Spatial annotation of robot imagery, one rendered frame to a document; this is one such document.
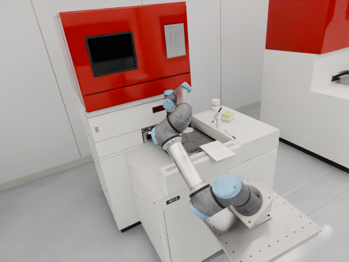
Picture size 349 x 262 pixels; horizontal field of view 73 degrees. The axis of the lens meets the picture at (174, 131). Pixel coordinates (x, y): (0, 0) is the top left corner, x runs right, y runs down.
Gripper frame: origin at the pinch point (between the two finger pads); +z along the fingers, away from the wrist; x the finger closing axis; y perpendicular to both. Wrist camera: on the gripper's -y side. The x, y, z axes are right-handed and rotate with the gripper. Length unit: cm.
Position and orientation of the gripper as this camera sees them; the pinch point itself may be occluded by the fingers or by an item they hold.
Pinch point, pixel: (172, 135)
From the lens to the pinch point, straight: 181.7
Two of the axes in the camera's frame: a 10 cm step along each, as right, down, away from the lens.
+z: 0.9, 8.9, 4.5
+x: -9.3, -0.8, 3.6
